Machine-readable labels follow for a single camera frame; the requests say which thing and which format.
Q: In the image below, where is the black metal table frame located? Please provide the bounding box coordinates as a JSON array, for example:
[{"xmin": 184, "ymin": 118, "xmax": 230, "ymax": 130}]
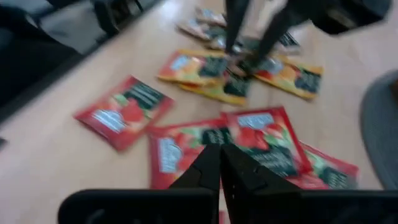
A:
[{"xmin": 0, "ymin": 0, "xmax": 165, "ymax": 125}]

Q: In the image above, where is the round grey mat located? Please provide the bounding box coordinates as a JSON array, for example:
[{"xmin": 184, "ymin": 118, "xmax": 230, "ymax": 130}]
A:
[{"xmin": 359, "ymin": 70, "xmax": 398, "ymax": 190}]

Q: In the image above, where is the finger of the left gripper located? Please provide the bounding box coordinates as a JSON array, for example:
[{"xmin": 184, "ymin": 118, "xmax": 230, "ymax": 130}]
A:
[
  {"xmin": 245, "ymin": 6, "xmax": 307, "ymax": 68},
  {"xmin": 224, "ymin": 0, "xmax": 251, "ymax": 54}
]

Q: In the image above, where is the yellow tea packet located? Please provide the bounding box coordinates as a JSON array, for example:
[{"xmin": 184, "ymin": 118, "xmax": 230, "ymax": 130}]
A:
[
  {"xmin": 178, "ymin": 73, "xmax": 251, "ymax": 106},
  {"xmin": 157, "ymin": 49, "xmax": 230, "ymax": 87},
  {"xmin": 253, "ymin": 55, "xmax": 324, "ymax": 101}
]

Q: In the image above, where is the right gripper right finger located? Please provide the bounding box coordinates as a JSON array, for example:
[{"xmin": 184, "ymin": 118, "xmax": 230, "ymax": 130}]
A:
[{"xmin": 221, "ymin": 144, "xmax": 398, "ymax": 224}]

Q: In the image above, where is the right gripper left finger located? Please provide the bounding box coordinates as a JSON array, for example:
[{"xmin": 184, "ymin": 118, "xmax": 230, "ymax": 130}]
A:
[{"xmin": 58, "ymin": 144, "xmax": 221, "ymax": 224}]

